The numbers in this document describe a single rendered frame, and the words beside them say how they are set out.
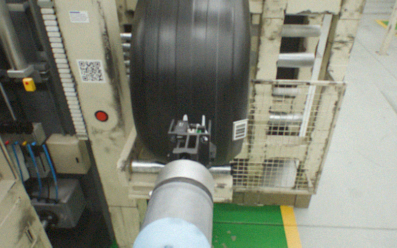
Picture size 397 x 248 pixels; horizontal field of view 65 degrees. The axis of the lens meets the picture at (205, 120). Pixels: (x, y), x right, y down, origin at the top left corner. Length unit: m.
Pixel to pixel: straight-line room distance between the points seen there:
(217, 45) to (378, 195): 1.95
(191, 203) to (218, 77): 0.39
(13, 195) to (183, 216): 0.86
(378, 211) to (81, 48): 2.01
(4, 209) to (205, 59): 0.77
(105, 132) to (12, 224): 0.40
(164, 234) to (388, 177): 2.39
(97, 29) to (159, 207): 0.64
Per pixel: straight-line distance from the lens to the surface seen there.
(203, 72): 0.72
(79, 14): 0.94
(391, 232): 2.29
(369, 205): 2.38
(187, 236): 0.36
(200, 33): 0.74
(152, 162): 1.06
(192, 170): 0.45
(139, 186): 1.13
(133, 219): 1.40
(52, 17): 0.98
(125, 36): 1.36
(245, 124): 0.78
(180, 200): 0.40
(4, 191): 1.16
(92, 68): 0.99
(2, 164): 1.15
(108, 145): 1.13
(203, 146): 0.53
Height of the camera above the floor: 1.62
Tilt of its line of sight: 34 degrees down
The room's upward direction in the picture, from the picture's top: straight up
